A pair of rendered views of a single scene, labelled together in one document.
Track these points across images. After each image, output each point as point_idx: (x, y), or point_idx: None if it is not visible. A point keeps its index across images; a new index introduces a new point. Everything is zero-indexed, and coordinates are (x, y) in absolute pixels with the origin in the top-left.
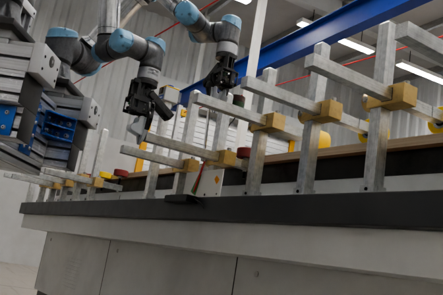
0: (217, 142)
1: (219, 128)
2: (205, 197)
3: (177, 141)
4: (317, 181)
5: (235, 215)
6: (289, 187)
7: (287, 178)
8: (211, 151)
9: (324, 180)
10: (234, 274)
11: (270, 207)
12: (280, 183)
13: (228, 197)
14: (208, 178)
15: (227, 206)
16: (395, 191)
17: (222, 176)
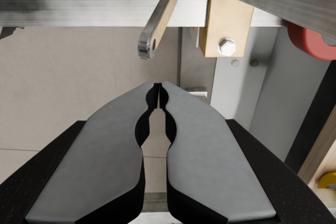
0: None
1: None
2: None
3: (59, 26)
4: (288, 147)
5: (177, 77)
6: (308, 90)
7: (323, 88)
8: (176, 26)
9: (284, 157)
10: None
11: None
12: (325, 67)
13: (179, 67)
14: None
15: (178, 62)
16: (173, 223)
17: (193, 41)
